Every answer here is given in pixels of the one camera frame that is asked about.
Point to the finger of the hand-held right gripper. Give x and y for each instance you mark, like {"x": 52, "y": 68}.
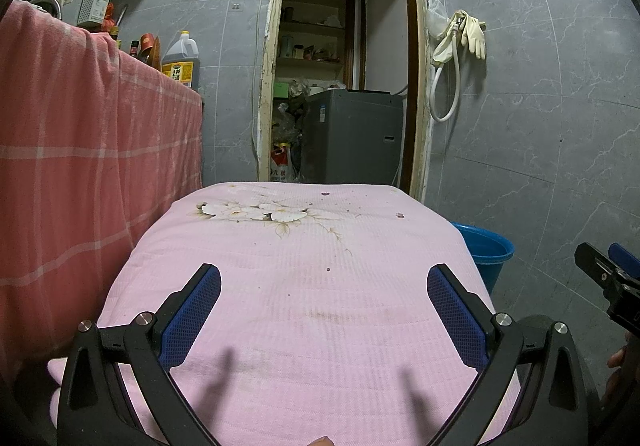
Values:
{"x": 595, "y": 263}
{"x": 625, "y": 258}

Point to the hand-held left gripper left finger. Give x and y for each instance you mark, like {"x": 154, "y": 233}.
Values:
{"x": 192, "y": 316}

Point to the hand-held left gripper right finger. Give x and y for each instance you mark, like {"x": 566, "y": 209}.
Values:
{"x": 455, "y": 321}

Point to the blue plastic bucket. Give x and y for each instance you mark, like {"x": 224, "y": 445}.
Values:
{"x": 492, "y": 266}

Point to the person's right hand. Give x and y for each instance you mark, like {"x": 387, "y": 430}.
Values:
{"x": 617, "y": 358}

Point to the pink floral table cloth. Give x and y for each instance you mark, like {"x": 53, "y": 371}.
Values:
{"x": 320, "y": 301}

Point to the white red bag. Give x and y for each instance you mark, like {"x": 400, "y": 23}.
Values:
{"x": 281, "y": 166}

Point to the red checked cloth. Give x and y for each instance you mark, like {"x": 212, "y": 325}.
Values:
{"x": 75, "y": 151}

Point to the grey washing machine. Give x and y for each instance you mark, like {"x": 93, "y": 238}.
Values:
{"x": 355, "y": 141}

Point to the green box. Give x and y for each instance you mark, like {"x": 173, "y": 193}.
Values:
{"x": 281, "y": 90}

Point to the large oil jug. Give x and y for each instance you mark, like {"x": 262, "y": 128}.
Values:
{"x": 181, "y": 66}

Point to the cream rubber gloves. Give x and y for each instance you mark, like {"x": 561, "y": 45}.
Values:
{"x": 474, "y": 36}

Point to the orange brown packet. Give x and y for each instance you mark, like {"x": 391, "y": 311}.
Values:
{"x": 150, "y": 49}

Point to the wooden storage shelves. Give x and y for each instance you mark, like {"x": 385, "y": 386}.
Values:
{"x": 310, "y": 28}

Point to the metal grater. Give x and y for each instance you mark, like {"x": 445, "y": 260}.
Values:
{"x": 92, "y": 6}

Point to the metal pan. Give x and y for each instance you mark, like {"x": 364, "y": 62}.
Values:
{"x": 47, "y": 5}

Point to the white wooden door frame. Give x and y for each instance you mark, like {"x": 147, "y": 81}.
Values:
{"x": 267, "y": 86}

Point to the clear wall bag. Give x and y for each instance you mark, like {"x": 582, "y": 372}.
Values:
{"x": 436, "y": 16}

